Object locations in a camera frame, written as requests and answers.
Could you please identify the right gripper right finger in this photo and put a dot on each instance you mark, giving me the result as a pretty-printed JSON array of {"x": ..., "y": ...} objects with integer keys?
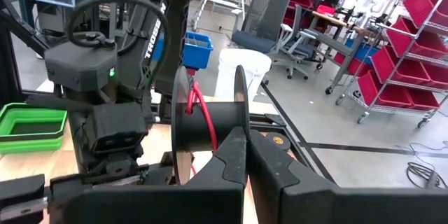
[{"x": 273, "y": 171}]

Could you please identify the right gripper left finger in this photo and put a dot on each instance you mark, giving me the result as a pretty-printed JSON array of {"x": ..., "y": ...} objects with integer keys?
[{"x": 224, "y": 171}]

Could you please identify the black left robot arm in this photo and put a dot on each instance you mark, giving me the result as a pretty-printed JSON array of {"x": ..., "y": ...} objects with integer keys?
[{"x": 175, "y": 14}]

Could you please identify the black tape roll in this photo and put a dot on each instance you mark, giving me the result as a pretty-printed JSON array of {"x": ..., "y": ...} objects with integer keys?
[{"x": 276, "y": 140}]

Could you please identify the green plastic tray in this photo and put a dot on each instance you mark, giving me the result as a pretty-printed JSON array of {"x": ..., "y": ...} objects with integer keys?
[{"x": 31, "y": 126}]

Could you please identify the white trash bin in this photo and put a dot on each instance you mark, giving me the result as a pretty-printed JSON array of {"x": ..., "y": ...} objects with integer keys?
[{"x": 241, "y": 73}]

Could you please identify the blue plastic tote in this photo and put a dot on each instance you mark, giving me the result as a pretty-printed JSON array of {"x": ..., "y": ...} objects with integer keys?
[{"x": 199, "y": 52}]

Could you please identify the red storage bin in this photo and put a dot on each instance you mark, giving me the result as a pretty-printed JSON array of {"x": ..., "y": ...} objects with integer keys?
[
  {"x": 423, "y": 99},
  {"x": 425, "y": 5},
  {"x": 437, "y": 77},
  {"x": 413, "y": 38},
  {"x": 383, "y": 89},
  {"x": 399, "y": 64}
]

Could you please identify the grey mesh office chair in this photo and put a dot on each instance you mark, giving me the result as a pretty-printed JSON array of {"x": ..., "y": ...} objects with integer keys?
[{"x": 264, "y": 17}]

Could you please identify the grey-legged workbench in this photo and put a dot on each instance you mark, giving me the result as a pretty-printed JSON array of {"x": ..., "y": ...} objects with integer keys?
[{"x": 336, "y": 21}]

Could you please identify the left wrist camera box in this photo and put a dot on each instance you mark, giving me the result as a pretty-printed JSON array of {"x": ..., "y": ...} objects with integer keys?
[{"x": 115, "y": 126}]

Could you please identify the white frame office chair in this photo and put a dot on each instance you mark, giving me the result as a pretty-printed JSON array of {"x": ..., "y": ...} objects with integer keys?
[{"x": 297, "y": 45}]

